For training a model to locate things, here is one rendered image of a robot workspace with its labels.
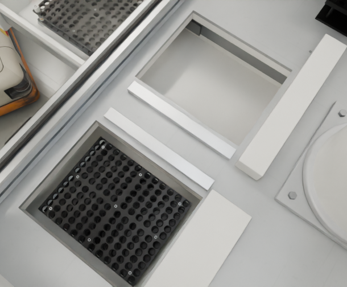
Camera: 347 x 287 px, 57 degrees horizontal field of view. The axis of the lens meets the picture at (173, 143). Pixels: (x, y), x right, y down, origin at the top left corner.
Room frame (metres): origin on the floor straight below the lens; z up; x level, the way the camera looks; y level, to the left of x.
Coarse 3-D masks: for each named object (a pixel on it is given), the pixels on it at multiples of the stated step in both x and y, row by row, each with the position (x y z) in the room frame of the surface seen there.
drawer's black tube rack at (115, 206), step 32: (96, 160) 0.16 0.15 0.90; (128, 160) 0.16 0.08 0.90; (64, 192) 0.09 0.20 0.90; (96, 192) 0.09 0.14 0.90; (128, 192) 0.10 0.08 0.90; (160, 192) 0.11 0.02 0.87; (64, 224) 0.03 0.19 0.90; (96, 224) 0.04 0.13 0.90; (128, 224) 0.04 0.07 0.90; (160, 224) 0.05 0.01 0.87; (96, 256) -0.02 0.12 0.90; (128, 256) -0.01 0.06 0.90
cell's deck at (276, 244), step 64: (192, 0) 0.51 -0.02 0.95; (256, 0) 0.53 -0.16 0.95; (320, 0) 0.54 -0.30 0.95; (128, 64) 0.34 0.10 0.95; (256, 128) 0.23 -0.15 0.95; (192, 192) 0.10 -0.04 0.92; (256, 192) 0.11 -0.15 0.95; (0, 256) -0.03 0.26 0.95; (64, 256) -0.02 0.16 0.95; (256, 256) 0.00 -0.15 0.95; (320, 256) 0.01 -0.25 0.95
